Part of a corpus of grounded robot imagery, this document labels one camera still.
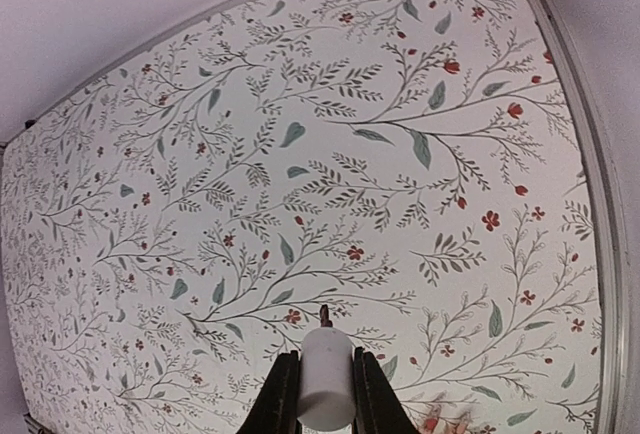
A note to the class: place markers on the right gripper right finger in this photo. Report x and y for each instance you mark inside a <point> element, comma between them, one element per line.
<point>378,410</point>

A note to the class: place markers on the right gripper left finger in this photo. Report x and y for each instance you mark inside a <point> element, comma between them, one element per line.
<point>275,408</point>

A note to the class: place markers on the white nail polish cap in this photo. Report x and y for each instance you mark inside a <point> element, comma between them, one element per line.
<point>326,399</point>

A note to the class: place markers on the person's bare hand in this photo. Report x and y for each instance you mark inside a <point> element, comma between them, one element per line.
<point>447,415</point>

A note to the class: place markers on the floral patterned table mat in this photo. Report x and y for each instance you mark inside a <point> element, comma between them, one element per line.
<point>176,224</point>

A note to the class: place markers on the front aluminium rail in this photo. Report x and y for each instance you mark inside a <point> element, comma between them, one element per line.
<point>616,239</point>

